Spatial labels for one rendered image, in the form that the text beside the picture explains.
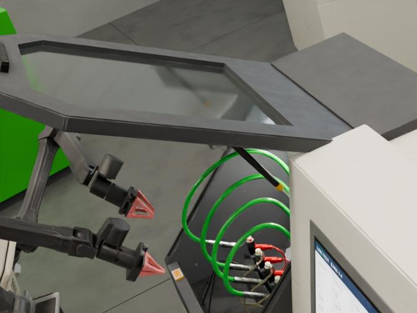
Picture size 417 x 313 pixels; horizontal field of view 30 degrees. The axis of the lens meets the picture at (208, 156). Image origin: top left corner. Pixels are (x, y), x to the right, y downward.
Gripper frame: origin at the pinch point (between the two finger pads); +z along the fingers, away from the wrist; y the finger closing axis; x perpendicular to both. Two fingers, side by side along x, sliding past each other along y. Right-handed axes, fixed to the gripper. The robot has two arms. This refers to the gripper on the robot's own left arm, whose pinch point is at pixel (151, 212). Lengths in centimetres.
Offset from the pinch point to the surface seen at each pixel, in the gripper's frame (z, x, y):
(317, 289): 40, -17, -47
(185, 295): 25.0, 25.3, 16.0
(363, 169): 33, -48, -50
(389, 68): 42, -72, 7
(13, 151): -71, 103, 310
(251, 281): 34.9, 1.9, -9.6
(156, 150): 18, 60, 329
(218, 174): 17.9, -12.1, 34.9
